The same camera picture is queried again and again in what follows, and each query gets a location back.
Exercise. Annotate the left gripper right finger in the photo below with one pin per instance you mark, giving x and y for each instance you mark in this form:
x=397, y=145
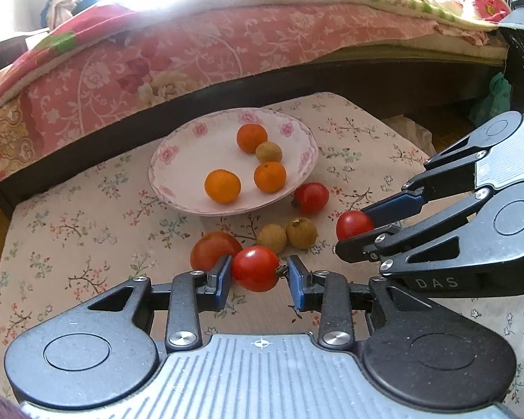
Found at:
x=413, y=350

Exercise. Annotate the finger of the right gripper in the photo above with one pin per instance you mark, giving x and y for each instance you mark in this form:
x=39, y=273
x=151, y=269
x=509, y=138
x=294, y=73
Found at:
x=473, y=248
x=448, y=173

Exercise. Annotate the large red tomato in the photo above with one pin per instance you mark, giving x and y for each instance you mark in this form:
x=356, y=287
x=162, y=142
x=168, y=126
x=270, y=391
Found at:
x=210, y=248

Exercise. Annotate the floral table cloth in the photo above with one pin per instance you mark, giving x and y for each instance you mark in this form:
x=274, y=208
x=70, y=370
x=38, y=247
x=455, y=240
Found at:
x=106, y=225

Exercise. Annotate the dark wooden bed frame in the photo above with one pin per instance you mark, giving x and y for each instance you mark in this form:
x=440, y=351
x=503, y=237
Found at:
x=383, y=88

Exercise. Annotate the large orange mandarin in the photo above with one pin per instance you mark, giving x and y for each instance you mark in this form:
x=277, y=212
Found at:
x=222, y=186

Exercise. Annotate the white floral plate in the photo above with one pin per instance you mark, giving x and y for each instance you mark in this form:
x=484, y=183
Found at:
x=184, y=158

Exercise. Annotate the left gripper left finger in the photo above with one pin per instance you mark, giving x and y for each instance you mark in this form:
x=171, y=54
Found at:
x=108, y=347

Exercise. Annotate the small red cherry tomato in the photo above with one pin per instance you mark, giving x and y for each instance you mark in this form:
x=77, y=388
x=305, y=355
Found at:
x=255, y=269

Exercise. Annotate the brown longan with stem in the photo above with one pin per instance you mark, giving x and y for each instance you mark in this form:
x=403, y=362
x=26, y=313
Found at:
x=302, y=233

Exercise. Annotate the pink floral bedspread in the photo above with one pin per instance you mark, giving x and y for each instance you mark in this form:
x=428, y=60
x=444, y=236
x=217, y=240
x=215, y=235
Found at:
x=108, y=63

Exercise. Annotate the small orange mandarin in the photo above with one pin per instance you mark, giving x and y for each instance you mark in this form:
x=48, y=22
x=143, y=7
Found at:
x=270, y=177

